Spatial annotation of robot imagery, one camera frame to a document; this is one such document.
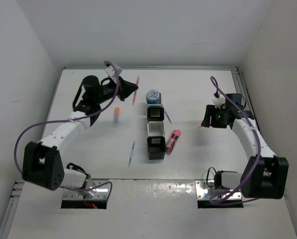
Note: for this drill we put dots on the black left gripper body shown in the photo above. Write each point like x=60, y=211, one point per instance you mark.
x=106, y=92

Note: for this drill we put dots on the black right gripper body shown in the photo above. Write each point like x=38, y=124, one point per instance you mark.
x=219, y=117

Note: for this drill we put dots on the thin orange pen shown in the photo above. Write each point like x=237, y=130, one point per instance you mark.
x=135, y=92

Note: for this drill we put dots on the blue patterned round container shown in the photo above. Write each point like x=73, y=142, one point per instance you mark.
x=153, y=93

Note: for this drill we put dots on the orange-capped clear tube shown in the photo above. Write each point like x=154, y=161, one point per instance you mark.
x=116, y=117

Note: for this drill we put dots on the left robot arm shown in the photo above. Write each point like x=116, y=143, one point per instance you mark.
x=42, y=163

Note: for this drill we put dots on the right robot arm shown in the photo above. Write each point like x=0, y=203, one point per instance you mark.
x=265, y=174

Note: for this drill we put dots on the blue pen near containers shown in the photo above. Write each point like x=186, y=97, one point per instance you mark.
x=167, y=116

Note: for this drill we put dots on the white container under blue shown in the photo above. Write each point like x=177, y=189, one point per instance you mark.
x=153, y=102

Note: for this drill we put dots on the black slotted container far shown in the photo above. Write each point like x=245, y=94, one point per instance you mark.
x=155, y=113

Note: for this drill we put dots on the black slotted container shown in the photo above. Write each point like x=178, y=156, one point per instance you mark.
x=155, y=113
x=156, y=147

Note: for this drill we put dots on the white slotted container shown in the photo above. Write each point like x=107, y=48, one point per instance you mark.
x=155, y=128

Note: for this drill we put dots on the black slotted container near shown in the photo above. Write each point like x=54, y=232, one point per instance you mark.
x=156, y=147

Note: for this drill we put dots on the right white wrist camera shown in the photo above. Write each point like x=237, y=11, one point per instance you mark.
x=219, y=102

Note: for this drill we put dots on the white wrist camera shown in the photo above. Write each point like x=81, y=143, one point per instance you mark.
x=219, y=102
x=113, y=72

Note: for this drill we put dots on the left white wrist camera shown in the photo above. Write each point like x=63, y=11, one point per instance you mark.
x=113, y=72

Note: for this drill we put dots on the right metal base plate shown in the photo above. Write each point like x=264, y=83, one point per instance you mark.
x=205, y=189

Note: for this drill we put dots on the metal base plate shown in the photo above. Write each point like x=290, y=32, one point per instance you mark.
x=94, y=189
x=205, y=189

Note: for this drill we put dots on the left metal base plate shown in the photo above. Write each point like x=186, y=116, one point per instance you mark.
x=94, y=189

